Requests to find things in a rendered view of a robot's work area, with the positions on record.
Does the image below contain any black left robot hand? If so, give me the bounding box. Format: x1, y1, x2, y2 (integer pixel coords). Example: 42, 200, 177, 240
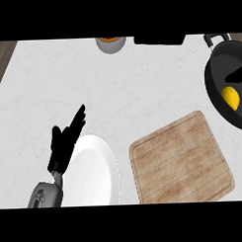
44, 104, 89, 176

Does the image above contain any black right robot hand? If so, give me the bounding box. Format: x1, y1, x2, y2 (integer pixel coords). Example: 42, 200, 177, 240
224, 64, 242, 85

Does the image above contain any black pot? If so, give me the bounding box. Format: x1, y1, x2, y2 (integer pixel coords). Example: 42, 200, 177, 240
202, 32, 242, 134

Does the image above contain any yellow lemon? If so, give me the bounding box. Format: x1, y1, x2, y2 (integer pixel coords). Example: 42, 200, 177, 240
219, 85, 242, 113

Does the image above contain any wooden cutting board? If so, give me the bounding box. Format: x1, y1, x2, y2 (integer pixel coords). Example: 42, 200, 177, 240
126, 109, 236, 205

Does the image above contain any white oval plate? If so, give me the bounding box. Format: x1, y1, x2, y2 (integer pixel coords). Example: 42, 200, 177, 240
58, 133, 121, 208

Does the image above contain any grey can with orange top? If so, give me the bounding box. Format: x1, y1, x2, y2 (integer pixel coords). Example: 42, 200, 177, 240
95, 36, 127, 55

